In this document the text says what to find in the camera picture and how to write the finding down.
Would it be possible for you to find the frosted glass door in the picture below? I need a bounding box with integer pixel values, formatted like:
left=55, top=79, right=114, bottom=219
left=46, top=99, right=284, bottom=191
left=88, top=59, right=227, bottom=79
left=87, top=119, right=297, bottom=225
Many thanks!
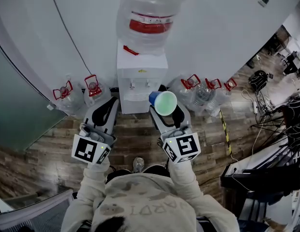
left=0, top=39, right=68, bottom=152

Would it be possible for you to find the person's left forearm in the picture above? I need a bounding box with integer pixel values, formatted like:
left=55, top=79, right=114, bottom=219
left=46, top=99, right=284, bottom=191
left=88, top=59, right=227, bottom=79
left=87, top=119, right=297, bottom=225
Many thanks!
left=60, top=156, right=111, bottom=232

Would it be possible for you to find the grey mesh office chair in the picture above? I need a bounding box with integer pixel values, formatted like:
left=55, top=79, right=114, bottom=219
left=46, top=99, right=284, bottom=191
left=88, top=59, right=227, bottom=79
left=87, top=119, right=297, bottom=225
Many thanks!
left=0, top=188, right=74, bottom=232

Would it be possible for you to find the person's beige hoodie torso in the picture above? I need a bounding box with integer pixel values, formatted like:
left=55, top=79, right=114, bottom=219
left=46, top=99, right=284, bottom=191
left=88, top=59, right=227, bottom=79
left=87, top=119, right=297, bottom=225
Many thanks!
left=91, top=173, right=207, bottom=232

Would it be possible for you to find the blue cup green inside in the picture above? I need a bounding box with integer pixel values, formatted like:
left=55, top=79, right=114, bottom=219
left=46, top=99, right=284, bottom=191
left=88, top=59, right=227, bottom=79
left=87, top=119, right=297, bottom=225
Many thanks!
left=149, top=90, right=178, bottom=116

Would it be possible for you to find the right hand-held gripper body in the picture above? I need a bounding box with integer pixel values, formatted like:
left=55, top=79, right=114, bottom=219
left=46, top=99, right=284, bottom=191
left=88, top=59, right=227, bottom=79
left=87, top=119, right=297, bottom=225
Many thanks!
left=159, top=126, right=202, bottom=164

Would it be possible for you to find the black tripod stand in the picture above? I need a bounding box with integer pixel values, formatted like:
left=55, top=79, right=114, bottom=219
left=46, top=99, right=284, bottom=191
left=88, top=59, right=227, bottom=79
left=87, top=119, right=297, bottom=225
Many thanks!
left=250, top=96, right=300, bottom=169

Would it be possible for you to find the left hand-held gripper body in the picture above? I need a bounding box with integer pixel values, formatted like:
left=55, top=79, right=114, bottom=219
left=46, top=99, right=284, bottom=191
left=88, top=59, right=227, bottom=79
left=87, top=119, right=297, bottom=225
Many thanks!
left=71, top=122, right=117, bottom=165

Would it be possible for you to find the person's right forearm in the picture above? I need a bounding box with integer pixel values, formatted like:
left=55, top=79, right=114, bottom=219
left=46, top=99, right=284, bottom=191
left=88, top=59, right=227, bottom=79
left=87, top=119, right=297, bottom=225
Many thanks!
left=167, top=159, right=240, bottom=232

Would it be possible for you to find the clear water jug red handle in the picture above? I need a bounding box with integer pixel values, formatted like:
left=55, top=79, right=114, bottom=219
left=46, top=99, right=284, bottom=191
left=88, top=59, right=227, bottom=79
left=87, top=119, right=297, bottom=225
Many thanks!
left=83, top=74, right=112, bottom=109
left=167, top=74, right=202, bottom=106
left=52, top=80, right=85, bottom=117
left=193, top=77, right=223, bottom=114
left=208, top=78, right=238, bottom=117

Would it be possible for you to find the black desk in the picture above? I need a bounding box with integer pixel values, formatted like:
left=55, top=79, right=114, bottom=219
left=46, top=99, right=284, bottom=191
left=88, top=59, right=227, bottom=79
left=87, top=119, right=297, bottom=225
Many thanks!
left=220, top=165, right=300, bottom=198

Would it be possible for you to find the yellow black floor tape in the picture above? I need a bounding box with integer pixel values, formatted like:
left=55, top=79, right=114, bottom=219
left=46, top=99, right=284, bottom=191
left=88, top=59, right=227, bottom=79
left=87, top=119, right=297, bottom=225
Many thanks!
left=218, top=107, right=232, bottom=157

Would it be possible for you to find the large clear water bottle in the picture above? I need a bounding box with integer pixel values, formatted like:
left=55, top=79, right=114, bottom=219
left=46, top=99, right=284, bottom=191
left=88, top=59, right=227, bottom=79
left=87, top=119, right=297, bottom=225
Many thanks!
left=115, top=0, right=196, bottom=56

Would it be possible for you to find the thin black wall cable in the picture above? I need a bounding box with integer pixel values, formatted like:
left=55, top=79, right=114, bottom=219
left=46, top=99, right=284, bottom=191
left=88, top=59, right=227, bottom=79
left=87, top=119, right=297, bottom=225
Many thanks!
left=47, top=0, right=93, bottom=76

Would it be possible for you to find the white water dispenser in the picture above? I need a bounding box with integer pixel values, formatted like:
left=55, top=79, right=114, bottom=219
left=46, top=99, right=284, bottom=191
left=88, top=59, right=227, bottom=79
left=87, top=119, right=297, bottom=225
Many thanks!
left=116, top=39, right=168, bottom=115

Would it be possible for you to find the person's grey shoe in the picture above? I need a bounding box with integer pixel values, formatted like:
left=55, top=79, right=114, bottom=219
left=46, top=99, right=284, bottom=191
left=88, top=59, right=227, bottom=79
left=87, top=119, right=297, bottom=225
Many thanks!
left=132, top=157, right=145, bottom=174

